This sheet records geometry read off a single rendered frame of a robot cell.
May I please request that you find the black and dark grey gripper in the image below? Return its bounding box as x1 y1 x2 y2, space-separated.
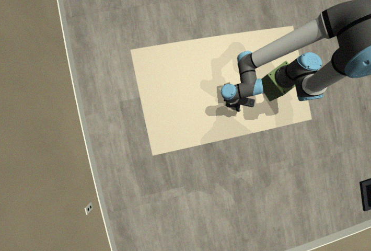
224 99 241 112

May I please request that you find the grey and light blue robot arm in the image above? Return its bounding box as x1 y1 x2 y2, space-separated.
221 0 371 107

